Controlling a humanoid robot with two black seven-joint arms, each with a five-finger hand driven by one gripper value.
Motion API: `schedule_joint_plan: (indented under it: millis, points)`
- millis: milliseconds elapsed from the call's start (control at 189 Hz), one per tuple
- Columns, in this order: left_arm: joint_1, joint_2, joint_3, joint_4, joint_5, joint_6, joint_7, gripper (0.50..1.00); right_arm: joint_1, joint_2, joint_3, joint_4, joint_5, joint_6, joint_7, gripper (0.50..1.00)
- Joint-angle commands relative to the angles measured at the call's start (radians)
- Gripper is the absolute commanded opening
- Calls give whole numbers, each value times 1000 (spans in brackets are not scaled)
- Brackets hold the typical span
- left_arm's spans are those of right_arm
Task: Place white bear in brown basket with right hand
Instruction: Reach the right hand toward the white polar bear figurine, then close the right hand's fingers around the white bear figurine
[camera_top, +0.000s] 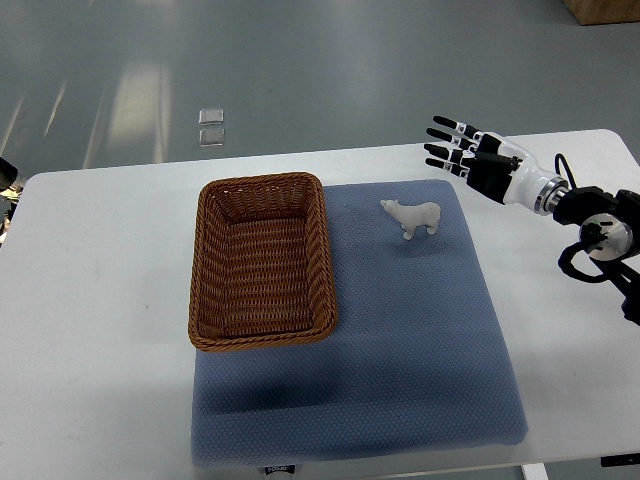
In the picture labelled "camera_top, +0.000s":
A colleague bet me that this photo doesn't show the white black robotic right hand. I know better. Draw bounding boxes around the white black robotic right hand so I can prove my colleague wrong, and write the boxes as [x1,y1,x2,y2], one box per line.
[424,116,569,215]

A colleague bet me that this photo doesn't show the white toy polar bear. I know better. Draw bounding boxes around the white toy polar bear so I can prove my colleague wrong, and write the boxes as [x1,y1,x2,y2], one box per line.
[380,200,441,240]

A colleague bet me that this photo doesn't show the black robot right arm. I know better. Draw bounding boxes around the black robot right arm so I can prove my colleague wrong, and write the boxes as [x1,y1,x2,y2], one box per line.
[551,153,639,324]

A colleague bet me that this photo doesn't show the brown wicker basket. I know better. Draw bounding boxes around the brown wicker basket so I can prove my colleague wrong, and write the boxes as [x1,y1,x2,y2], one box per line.
[188,172,338,352]

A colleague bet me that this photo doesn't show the wooden box corner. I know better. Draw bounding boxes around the wooden box corner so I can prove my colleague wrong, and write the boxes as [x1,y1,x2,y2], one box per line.
[563,0,639,26]

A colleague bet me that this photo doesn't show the blue-grey fabric mat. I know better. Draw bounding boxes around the blue-grey fabric mat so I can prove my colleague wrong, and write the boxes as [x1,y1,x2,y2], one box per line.
[191,180,527,468]

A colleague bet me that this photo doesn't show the lower floor socket plate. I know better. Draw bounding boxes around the lower floor socket plate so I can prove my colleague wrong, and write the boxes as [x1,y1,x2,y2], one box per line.
[198,127,225,147]

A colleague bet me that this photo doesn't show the floor socket plate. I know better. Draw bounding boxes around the floor socket plate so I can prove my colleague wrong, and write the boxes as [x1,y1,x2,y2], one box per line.
[198,127,225,147]
[198,107,224,125]

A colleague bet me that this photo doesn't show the upper floor socket plate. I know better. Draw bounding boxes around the upper floor socket plate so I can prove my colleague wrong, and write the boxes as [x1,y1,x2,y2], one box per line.
[198,107,224,125]

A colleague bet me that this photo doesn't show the white table leg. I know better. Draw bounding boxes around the white table leg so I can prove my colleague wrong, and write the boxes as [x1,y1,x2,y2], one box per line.
[521,463,549,480]

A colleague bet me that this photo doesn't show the black table control panel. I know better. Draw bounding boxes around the black table control panel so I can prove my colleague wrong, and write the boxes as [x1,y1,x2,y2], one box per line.
[600,453,640,468]

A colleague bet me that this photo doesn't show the dark object at left edge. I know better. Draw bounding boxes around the dark object at left edge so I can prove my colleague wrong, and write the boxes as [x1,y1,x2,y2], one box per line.
[0,158,26,244]

